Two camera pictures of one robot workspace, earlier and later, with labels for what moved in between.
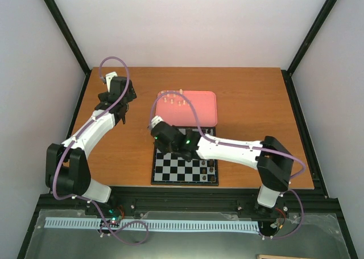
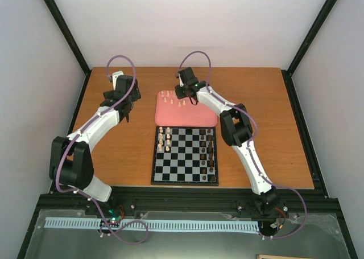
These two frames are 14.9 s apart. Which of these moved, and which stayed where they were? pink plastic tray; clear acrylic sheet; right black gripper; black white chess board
Moved: right black gripper
Stayed: pink plastic tray; black white chess board; clear acrylic sheet
